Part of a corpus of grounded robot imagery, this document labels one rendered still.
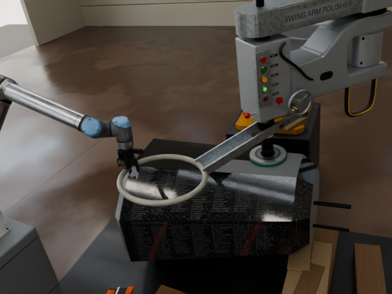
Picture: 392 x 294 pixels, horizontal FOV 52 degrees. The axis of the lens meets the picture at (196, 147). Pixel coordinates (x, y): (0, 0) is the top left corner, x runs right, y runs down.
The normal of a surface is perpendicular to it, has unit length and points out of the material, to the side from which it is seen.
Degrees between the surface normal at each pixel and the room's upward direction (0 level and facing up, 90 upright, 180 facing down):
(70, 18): 90
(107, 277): 0
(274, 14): 90
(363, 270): 0
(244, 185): 45
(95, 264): 0
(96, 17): 90
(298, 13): 90
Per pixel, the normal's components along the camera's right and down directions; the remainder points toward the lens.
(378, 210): -0.13, -0.86
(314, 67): 0.38, 0.42
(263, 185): -0.31, -0.25
